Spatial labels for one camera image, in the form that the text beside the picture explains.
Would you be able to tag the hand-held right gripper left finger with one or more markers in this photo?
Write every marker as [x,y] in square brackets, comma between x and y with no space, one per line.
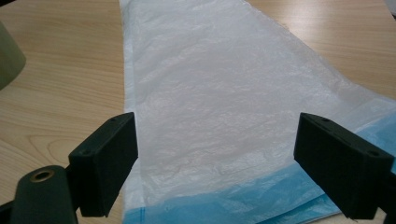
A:
[104,161]

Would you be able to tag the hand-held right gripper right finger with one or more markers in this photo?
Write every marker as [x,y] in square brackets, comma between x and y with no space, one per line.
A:
[342,165]

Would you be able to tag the white and blue plastic bag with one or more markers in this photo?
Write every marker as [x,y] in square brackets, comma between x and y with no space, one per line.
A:
[218,93]

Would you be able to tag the green plastic bin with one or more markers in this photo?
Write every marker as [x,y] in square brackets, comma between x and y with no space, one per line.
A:
[9,59]

